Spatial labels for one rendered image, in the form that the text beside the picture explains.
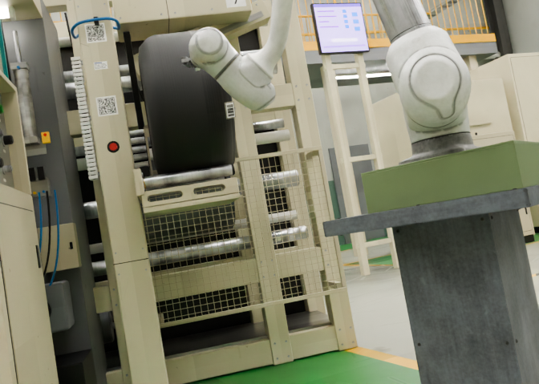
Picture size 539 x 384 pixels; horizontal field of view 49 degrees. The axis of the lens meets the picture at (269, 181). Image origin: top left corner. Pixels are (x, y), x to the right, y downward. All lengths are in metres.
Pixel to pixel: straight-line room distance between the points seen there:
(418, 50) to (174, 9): 1.58
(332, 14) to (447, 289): 5.23
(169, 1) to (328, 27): 3.84
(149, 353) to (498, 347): 1.31
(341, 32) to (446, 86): 5.21
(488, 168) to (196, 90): 1.13
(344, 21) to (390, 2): 5.13
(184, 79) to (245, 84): 0.51
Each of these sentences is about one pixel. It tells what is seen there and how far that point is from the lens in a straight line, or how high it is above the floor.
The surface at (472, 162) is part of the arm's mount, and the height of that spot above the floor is 0.73.
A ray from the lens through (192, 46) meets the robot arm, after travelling 1.70.
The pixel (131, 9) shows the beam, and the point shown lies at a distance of 2.76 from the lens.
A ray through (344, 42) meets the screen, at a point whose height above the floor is 2.44.
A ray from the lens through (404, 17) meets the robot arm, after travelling 1.44.
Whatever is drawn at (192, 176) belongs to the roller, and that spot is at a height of 0.89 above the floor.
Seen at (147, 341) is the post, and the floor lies 0.32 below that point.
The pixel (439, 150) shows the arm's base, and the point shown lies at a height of 0.78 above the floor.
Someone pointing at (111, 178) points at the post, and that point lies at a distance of 2.32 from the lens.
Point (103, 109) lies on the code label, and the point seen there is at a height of 1.21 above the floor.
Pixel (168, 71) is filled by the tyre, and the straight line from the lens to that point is 2.19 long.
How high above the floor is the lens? 0.66
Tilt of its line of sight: 4 degrees up
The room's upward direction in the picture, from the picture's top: 10 degrees counter-clockwise
